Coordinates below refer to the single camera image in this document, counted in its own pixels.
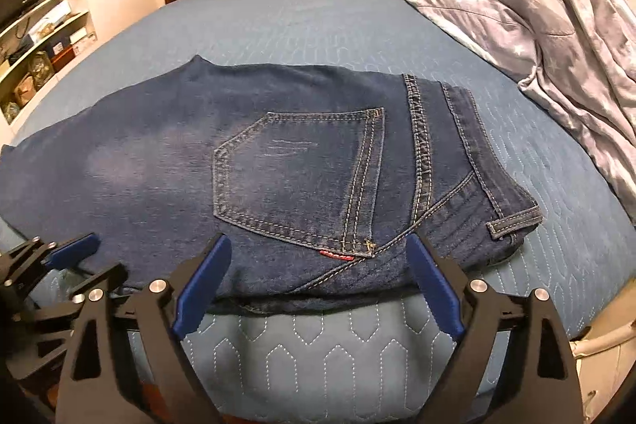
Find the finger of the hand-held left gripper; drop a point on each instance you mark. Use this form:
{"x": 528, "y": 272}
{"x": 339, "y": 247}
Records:
{"x": 72, "y": 251}
{"x": 107, "y": 277}

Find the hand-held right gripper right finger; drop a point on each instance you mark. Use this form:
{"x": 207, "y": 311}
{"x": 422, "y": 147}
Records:
{"x": 432, "y": 285}

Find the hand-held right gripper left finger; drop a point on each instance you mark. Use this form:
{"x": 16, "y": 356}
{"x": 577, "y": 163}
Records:
{"x": 203, "y": 285}

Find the dark blue denim pants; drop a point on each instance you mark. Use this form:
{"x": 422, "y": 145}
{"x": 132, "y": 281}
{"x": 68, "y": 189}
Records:
{"x": 298, "y": 156}

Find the glass jar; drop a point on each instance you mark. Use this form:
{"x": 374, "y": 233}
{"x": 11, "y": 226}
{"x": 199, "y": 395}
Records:
{"x": 38, "y": 65}

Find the dark brown box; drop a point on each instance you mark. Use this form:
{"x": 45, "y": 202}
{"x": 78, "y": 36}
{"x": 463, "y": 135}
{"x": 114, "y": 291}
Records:
{"x": 63, "y": 58}

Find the white shelf unit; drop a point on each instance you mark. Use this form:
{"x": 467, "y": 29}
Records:
{"x": 74, "y": 19}

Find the blue quilted bed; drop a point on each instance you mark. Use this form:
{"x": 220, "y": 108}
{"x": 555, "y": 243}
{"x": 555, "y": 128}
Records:
{"x": 323, "y": 21}

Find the grey star-print blanket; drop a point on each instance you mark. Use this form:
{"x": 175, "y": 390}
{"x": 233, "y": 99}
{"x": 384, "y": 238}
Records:
{"x": 521, "y": 6}

